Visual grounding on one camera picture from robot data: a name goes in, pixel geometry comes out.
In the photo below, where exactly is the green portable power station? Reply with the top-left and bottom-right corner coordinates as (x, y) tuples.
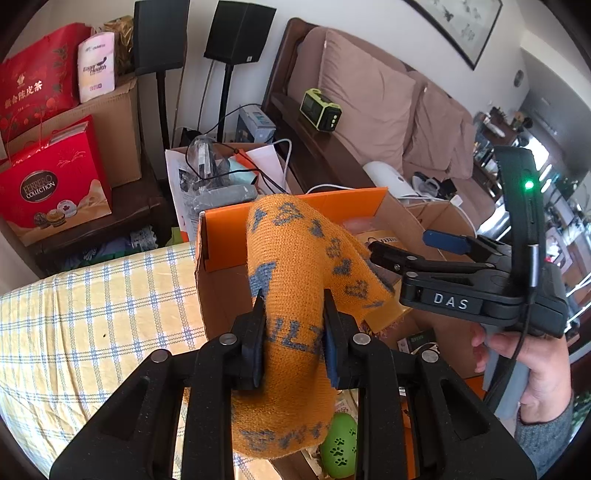
(299, 88), (342, 132)

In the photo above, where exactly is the small brown sofa cushion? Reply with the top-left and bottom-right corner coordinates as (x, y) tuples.
(450, 117), (476, 181)

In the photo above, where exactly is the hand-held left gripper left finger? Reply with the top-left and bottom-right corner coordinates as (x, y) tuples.
(50, 290), (267, 480)

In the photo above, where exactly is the dark wooden cabinet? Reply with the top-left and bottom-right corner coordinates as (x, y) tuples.
(0, 157), (176, 278)

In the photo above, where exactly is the yellow checked blanket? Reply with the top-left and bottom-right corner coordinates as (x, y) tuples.
(0, 242), (296, 480)

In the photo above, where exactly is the green paw print egg toy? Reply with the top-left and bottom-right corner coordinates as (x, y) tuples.
(320, 412), (359, 477)

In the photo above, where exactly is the brown sofa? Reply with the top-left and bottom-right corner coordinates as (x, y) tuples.
(263, 17), (513, 232)

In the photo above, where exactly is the red gift bag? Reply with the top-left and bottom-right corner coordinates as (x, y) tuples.
(0, 23), (93, 144)

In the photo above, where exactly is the framed wall picture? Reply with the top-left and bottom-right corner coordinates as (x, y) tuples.
(404, 0), (504, 71)

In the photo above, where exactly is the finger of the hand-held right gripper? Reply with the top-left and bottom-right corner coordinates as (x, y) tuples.
(422, 229), (513, 267)
(368, 240), (504, 282)

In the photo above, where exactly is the white domed device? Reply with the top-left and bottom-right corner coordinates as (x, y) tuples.
(362, 161), (413, 200)

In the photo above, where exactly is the orange-lined cardboard box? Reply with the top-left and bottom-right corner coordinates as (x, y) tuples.
(194, 187), (485, 480)

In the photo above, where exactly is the clear plastic container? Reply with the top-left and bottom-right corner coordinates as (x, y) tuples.
(187, 136), (232, 178)

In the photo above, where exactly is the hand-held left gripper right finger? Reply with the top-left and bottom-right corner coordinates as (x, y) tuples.
(322, 288), (539, 480)

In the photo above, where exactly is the person's right hand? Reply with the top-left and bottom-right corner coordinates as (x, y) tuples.
(471, 318), (575, 425)

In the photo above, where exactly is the white cable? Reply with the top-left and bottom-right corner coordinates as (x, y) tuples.
(305, 182), (465, 208)

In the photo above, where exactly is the white Easy Health packet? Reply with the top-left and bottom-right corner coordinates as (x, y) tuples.
(77, 32), (116, 103)

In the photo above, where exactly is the red chocolate gift box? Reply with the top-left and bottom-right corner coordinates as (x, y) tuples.
(0, 115), (113, 247)

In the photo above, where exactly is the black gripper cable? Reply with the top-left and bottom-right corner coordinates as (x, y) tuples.
(485, 244), (539, 411)

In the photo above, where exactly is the brown printed packet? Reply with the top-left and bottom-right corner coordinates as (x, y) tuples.
(360, 228), (402, 259)

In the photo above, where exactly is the plain brown cardboard box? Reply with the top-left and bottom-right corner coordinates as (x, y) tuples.
(406, 200), (490, 264)

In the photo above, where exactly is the grey pouch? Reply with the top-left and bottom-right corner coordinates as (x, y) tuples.
(194, 185), (259, 213)

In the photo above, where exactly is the orange knitted cloth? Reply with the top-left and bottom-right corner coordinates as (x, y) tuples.
(231, 194), (411, 460)

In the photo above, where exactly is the black packet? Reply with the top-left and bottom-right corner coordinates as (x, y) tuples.
(397, 330), (439, 354)

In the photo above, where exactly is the person's right forearm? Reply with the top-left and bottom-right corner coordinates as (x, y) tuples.
(515, 392), (578, 467)

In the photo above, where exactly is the medium brown sofa cushion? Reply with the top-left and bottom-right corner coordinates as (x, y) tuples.
(403, 76), (465, 174)

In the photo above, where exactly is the black speaker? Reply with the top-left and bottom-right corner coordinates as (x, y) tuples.
(204, 0), (277, 63)
(133, 0), (191, 77)

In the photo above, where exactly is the grey gadget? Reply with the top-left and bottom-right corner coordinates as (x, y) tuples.
(413, 173), (444, 197)

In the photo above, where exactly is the brown storage carton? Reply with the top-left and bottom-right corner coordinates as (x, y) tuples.
(7, 74), (143, 188)

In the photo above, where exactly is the white cardboard box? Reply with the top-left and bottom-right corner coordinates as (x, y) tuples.
(165, 142), (291, 241)

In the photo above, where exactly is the white and blue appliance box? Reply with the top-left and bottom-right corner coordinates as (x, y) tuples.
(237, 106), (278, 144)

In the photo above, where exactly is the black speaker stand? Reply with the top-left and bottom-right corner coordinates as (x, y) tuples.
(215, 60), (234, 139)
(154, 69), (169, 153)

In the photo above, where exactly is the large brown sofa cushion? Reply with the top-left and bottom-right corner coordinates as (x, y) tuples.
(318, 28), (416, 160)

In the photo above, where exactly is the gold wrapped package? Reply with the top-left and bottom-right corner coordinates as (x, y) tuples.
(102, 16), (136, 77)

